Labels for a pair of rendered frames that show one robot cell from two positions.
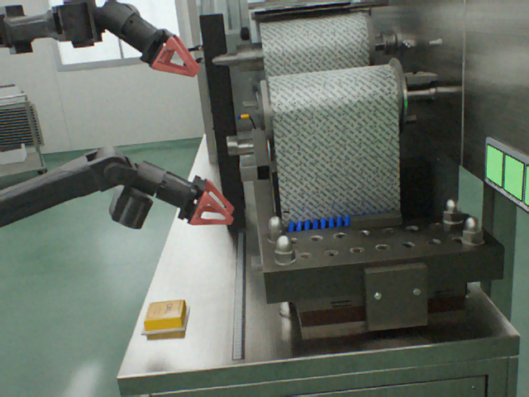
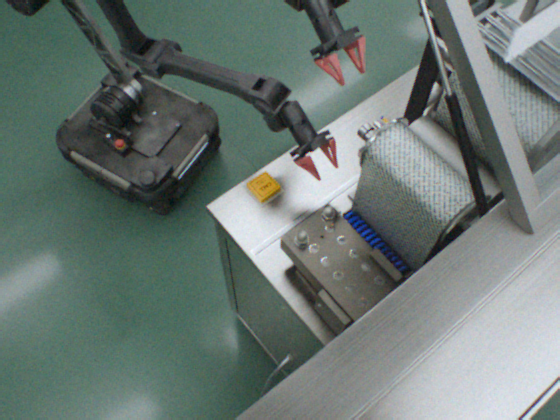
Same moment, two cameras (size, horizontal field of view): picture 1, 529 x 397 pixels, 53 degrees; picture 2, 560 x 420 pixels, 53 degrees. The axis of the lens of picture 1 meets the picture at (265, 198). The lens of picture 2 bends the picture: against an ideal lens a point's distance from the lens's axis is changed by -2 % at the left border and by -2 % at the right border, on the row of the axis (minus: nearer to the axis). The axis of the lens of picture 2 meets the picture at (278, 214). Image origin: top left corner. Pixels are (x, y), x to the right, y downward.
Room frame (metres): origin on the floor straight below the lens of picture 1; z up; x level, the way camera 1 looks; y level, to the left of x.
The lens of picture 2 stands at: (0.39, -0.45, 2.31)
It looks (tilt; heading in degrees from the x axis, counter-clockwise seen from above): 62 degrees down; 50
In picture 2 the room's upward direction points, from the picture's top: 1 degrees clockwise
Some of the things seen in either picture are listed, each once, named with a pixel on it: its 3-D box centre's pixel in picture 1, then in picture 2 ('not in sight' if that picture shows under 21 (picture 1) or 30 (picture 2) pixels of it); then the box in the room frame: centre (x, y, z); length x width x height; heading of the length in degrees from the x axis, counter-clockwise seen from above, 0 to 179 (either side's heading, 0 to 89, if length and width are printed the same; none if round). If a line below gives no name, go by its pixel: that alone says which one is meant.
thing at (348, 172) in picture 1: (339, 177); (390, 223); (0.99, -0.15, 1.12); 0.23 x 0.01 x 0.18; 90
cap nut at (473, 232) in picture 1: (473, 228); not in sight; (0.83, -0.34, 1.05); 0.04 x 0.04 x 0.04
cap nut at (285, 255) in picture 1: (284, 248); (302, 237); (0.83, -0.02, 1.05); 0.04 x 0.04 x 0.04
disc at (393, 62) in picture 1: (395, 97); (465, 220); (1.05, -0.28, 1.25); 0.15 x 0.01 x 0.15; 0
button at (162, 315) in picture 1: (165, 314); (263, 187); (0.89, 0.21, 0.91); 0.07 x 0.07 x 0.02; 0
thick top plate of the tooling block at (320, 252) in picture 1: (374, 255); (357, 282); (0.87, -0.18, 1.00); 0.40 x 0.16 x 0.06; 90
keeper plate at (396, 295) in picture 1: (396, 297); (331, 314); (0.78, -0.20, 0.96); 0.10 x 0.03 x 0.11; 90
